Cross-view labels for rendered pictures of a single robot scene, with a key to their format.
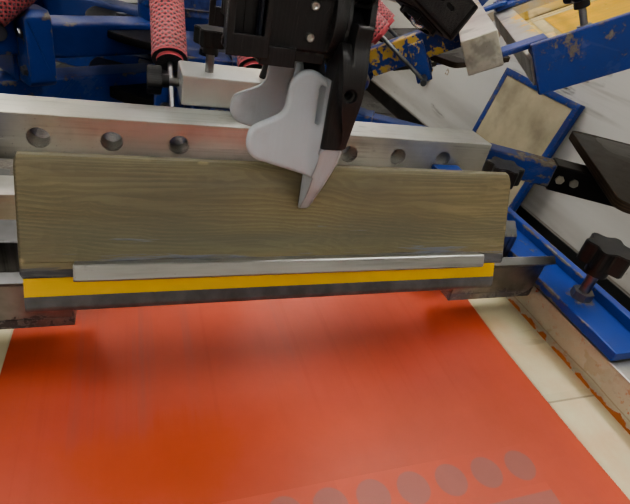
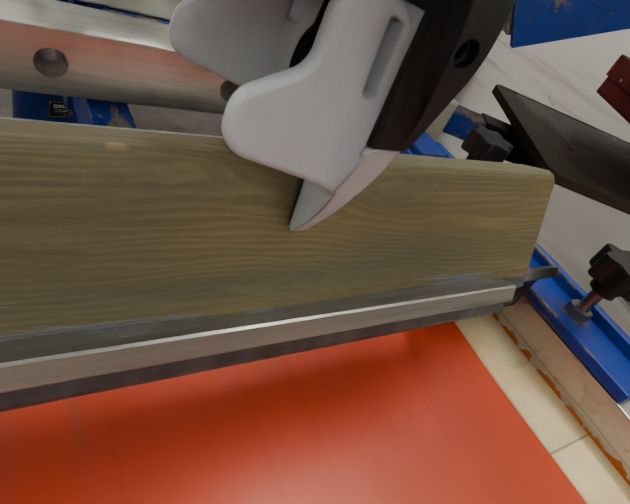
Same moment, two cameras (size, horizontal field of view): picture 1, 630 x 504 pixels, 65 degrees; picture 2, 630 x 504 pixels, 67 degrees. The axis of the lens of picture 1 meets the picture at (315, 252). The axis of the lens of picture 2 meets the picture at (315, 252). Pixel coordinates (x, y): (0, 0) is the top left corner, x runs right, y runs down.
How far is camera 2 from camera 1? 0.17 m
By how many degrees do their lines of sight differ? 17
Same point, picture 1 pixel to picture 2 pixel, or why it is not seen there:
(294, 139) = (318, 122)
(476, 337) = (462, 364)
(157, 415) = not seen: outside the picture
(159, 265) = (20, 366)
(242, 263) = (192, 339)
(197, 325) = not seen: hidden behind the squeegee
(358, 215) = (374, 237)
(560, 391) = (557, 434)
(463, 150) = not seen: hidden behind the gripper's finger
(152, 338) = (11, 420)
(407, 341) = (389, 379)
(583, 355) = (580, 388)
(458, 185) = (501, 189)
